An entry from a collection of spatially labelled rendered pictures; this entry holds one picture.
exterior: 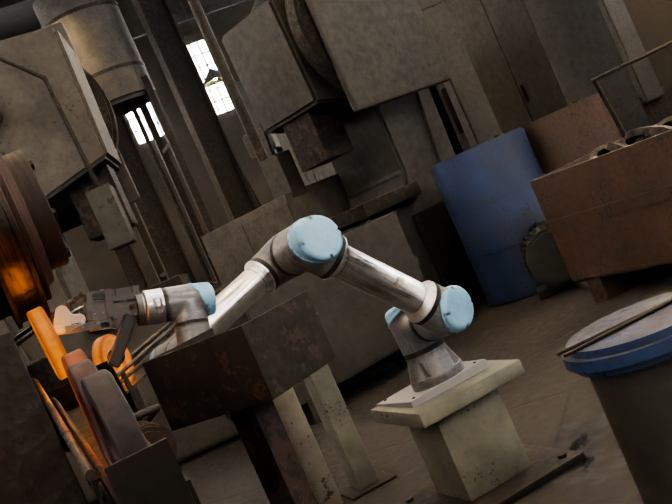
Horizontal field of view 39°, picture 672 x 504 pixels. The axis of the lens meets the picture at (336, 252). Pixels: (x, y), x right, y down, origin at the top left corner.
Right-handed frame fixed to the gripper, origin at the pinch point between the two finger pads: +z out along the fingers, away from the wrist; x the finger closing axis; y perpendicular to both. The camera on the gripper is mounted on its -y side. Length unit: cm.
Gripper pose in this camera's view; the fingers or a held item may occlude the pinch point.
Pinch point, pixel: (46, 334)
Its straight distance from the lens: 206.0
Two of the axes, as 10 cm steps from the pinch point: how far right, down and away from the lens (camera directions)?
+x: 3.2, -0.9, -9.4
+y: -1.6, -9.9, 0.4
